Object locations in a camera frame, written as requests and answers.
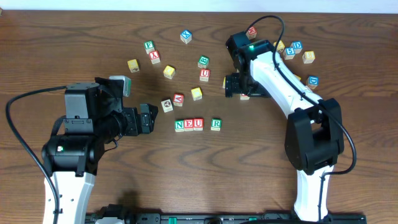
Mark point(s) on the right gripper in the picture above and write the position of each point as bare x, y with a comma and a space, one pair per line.
234, 84

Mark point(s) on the blue X block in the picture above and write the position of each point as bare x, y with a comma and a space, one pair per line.
186, 36

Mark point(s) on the red Y block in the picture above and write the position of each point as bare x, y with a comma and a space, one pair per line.
154, 57

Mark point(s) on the green R block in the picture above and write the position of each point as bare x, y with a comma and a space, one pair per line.
216, 124

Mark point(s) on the green F block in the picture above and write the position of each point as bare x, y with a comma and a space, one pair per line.
149, 46

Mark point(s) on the blue D block lower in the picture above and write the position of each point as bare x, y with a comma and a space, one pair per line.
312, 82

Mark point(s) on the red block top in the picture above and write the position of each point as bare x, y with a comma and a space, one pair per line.
251, 33

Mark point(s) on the red E block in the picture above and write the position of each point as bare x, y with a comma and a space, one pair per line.
188, 125

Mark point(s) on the green B block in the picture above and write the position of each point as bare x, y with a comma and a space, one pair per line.
203, 62

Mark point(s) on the blue D block upper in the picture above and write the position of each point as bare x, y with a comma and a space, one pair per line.
297, 46

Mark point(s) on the blue d block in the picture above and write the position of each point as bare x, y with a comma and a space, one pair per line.
297, 46
312, 82

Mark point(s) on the yellow block top right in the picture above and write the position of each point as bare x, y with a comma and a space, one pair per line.
279, 46

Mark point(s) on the yellow block far left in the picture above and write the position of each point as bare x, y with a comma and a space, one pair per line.
133, 65

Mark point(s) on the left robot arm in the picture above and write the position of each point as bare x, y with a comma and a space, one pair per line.
95, 116

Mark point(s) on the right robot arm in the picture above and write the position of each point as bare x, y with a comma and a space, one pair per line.
313, 138

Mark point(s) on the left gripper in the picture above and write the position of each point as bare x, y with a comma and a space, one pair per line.
134, 121

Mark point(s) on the white soccer ball block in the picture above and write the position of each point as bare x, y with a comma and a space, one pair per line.
167, 105

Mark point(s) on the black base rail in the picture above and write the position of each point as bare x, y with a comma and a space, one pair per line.
155, 218

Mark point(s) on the red u block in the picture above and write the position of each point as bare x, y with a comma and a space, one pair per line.
204, 75
198, 124

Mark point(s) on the red I block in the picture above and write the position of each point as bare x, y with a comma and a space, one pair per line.
244, 97

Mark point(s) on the red A block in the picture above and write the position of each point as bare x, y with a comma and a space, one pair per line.
178, 99

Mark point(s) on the yellow O block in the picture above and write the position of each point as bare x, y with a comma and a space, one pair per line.
169, 72

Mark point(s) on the yellow block beside E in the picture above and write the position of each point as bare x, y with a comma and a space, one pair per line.
196, 93

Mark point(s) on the blue 5 block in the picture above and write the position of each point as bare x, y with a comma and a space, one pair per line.
288, 53

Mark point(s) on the green N block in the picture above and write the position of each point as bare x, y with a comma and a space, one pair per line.
179, 126

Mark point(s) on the yellow 8 block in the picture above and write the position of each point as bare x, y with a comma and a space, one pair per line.
308, 57

